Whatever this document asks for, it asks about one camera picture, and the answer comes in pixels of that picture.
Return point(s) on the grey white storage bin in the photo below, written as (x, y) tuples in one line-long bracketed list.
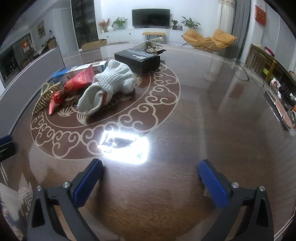
[(25, 86)]

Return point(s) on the wooden bench stool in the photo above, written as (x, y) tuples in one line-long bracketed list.
[(155, 36)]

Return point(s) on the white knit glove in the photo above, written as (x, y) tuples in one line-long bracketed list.
[(116, 78)]

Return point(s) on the grey curtain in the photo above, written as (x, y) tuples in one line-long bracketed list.
[(240, 27)]

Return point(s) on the white tv console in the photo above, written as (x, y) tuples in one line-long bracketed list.
[(135, 36)]

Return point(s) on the potted green plant left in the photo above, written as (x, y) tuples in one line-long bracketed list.
[(119, 23)]

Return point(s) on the red flower vase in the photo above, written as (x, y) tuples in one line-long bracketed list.
[(104, 25)]

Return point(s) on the black cardboard box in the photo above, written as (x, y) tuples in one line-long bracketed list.
[(139, 61)]

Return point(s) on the potted green plant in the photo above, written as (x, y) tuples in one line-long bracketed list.
[(119, 23), (189, 23)]

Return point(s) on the eyeglasses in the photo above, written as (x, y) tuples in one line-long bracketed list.
[(243, 73)]

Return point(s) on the yellow lounge chair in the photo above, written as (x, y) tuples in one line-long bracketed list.
[(220, 40)]

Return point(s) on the small potted plant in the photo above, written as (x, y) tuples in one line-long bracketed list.
[(174, 26)]

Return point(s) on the wooden dining chair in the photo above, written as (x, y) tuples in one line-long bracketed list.
[(260, 62)]

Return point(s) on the black flat television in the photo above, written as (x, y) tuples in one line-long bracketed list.
[(150, 18)]

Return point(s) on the red wall hanging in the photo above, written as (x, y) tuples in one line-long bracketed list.
[(260, 15)]

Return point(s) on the gold hair claw clip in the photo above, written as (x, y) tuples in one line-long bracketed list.
[(47, 92)]

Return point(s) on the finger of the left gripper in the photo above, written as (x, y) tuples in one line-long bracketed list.
[(6, 140), (7, 151)]

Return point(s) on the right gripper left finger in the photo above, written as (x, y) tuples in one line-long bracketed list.
[(43, 221)]

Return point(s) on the blue white medicine box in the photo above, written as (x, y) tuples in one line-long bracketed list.
[(67, 74)]

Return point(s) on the red snack packet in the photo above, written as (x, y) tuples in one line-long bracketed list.
[(81, 80)]

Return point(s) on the potted green plant right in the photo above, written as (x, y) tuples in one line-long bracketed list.
[(189, 23)]

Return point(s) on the foil packet on table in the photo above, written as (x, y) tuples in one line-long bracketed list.
[(279, 112)]

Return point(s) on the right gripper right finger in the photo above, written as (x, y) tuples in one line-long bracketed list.
[(257, 221)]

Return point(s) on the dark glass display cabinet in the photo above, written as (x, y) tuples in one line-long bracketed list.
[(83, 16)]

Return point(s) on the brown cardboard box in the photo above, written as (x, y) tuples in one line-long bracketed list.
[(94, 45)]

